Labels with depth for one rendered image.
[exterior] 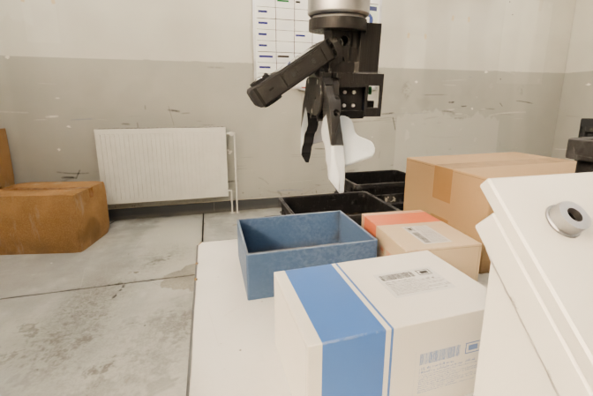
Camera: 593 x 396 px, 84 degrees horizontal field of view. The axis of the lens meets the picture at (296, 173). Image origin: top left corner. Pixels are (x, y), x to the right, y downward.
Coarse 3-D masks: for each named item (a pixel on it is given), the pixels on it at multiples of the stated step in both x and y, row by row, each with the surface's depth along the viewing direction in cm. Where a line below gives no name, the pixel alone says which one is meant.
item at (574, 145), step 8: (568, 144) 41; (576, 144) 40; (584, 144) 39; (592, 144) 38; (568, 152) 41; (576, 152) 40; (584, 152) 39; (592, 152) 38; (584, 160) 39; (592, 160) 38
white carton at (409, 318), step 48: (288, 288) 33; (336, 288) 33; (384, 288) 33; (432, 288) 33; (480, 288) 33; (288, 336) 32; (336, 336) 26; (384, 336) 27; (432, 336) 29; (480, 336) 30; (336, 384) 27; (384, 384) 28; (432, 384) 30
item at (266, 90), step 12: (312, 48) 39; (324, 48) 39; (300, 60) 39; (312, 60) 39; (324, 60) 39; (276, 72) 38; (288, 72) 39; (300, 72) 39; (312, 72) 39; (252, 84) 39; (264, 84) 38; (276, 84) 39; (288, 84) 39; (252, 96) 39; (264, 96) 39; (276, 96) 39
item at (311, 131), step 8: (304, 112) 48; (304, 120) 48; (312, 120) 47; (304, 128) 48; (312, 128) 47; (320, 128) 49; (304, 136) 49; (312, 136) 49; (320, 136) 50; (304, 144) 50; (312, 144) 51; (304, 152) 51; (304, 160) 52
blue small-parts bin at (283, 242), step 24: (288, 216) 61; (312, 216) 62; (336, 216) 64; (240, 240) 53; (264, 240) 61; (288, 240) 62; (312, 240) 64; (336, 240) 65; (360, 240) 55; (240, 264) 56; (264, 264) 46; (288, 264) 47; (312, 264) 48; (264, 288) 47
